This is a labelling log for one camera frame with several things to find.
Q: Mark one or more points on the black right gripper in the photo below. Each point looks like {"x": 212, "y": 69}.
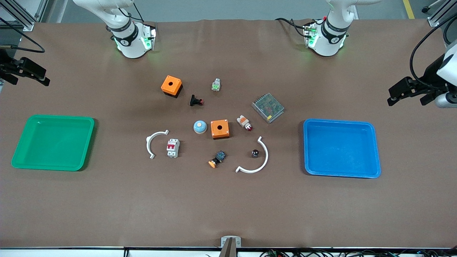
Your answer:
{"x": 8, "y": 66}

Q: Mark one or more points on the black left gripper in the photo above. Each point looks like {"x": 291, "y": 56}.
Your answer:
{"x": 432, "y": 73}

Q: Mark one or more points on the white circuit breaker red levers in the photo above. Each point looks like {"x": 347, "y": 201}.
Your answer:
{"x": 172, "y": 148}

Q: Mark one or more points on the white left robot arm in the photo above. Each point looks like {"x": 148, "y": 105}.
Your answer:
{"x": 330, "y": 41}

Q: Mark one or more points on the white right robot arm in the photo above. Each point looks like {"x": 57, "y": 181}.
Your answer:
{"x": 128, "y": 43}

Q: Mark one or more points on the green plastic tray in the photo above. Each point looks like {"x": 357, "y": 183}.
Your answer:
{"x": 53, "y": 142}

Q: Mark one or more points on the blue plastic tray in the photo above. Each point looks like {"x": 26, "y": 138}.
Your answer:
{"x": 341, "y": 148}

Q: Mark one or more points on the small white curved clamp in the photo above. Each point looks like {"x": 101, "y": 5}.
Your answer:
{"x": 148, "y": 142}

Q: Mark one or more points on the orange button box black base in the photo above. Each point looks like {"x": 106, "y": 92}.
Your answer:
{"x": 170, "y": 85}

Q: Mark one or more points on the metal mesh power supply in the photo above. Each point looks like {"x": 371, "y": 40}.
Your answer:
{"x": 267, "y": 107}

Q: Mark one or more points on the black push button red tip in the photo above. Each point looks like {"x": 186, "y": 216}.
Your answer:
{"x": 194, "y": 100}

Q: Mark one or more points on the large white curved clamp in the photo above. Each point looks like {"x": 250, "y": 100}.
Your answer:
{"x": 265, "y": 157}

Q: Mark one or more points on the blue round push button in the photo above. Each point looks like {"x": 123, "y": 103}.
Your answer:
{"x": 200, "y": 127}

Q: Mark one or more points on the small black knob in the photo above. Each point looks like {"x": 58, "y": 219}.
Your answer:
{"x": 255, "y": 153}

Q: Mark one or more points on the red indicator lamp white body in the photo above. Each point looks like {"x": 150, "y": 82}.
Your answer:
{"x": 244, "y": 122}

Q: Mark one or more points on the all-orange button box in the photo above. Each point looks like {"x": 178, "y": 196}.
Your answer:
{"x": 219, "y": 129}

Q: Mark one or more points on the yellow push button blue body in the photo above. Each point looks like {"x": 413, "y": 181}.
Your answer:
{"x": 217, "y": 158}

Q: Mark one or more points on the brown table mat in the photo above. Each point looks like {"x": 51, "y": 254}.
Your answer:
{"x": 228, "y": 207}

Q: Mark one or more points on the aluminium frame profile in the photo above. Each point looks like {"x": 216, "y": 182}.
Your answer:
{"x": 441, "y": 12}
{"x": 21, "y": 14}

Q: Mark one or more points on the green and white switch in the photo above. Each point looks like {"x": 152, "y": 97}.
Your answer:
{"x": 215, "y": 85}

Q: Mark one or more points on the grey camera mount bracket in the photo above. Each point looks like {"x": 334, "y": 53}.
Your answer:
{"x": 231, "y": 242}

